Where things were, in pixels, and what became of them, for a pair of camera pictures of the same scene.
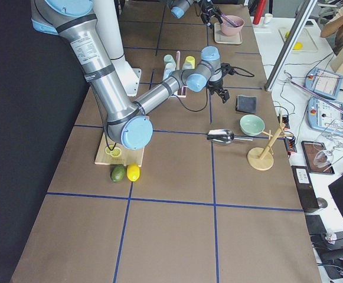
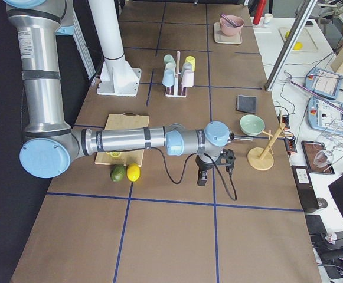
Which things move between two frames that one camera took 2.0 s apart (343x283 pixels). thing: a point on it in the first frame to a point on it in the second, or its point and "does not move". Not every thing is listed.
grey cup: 187,66 does not move
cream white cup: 170,66 does not move
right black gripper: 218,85 to 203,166
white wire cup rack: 182,91 does not move
